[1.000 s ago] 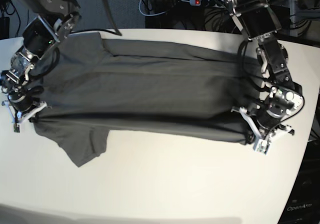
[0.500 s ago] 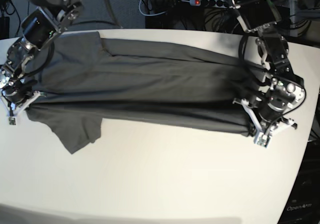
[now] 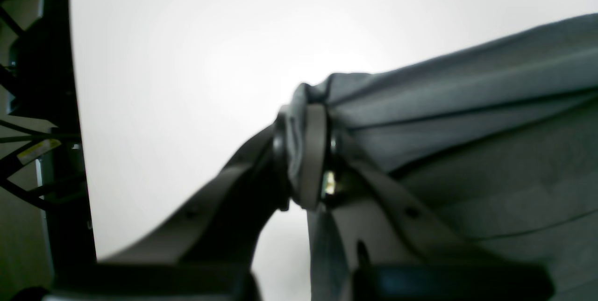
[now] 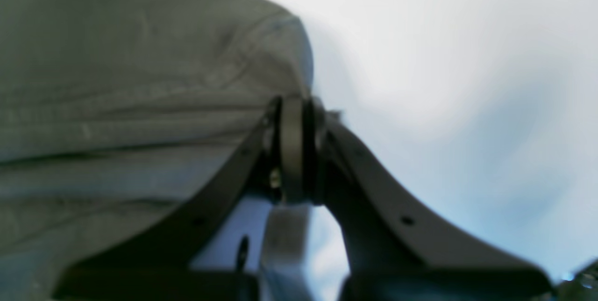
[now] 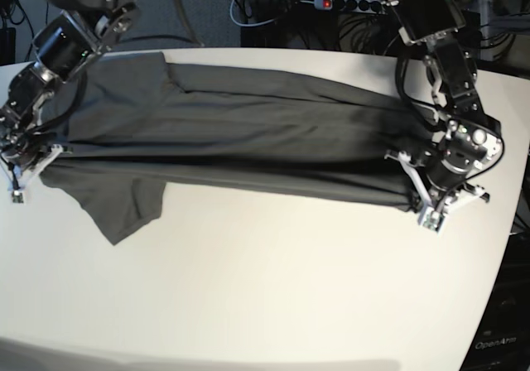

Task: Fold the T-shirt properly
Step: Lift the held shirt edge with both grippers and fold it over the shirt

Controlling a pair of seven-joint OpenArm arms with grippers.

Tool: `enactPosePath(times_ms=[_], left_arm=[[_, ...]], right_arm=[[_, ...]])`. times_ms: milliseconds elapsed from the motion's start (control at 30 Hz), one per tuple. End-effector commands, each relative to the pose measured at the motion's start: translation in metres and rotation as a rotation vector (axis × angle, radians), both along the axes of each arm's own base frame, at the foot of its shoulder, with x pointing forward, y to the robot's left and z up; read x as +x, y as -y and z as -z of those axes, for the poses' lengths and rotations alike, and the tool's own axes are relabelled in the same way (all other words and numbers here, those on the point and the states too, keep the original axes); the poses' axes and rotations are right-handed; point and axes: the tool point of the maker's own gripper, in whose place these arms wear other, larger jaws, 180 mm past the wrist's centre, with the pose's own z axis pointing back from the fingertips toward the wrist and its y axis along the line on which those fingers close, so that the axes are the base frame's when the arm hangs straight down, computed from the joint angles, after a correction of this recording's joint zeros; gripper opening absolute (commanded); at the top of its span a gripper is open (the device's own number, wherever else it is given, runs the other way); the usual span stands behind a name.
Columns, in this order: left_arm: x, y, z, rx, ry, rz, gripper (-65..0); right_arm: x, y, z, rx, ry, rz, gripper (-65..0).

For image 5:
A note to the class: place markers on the aluminium frame profile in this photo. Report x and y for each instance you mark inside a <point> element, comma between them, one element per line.
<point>500,21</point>

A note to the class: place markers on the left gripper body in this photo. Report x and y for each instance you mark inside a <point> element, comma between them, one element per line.
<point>441,171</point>

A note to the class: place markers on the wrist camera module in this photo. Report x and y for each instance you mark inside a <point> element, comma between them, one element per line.
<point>431,219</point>
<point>17,197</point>

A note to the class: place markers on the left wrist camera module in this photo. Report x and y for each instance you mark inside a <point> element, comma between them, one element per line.
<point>431,219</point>

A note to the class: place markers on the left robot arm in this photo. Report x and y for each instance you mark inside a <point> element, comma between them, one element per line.
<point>456,109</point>

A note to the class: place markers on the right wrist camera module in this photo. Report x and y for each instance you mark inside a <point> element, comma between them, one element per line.
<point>17,197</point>

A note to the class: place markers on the dark grey T-shirt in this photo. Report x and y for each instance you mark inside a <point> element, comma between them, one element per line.
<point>145,122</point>

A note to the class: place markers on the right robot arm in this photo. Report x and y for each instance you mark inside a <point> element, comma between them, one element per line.
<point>83,32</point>

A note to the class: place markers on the black OpenArm base box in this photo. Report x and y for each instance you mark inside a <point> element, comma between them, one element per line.
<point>502,338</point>

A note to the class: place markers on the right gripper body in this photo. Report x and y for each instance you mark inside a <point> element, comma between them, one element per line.
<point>24,158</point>

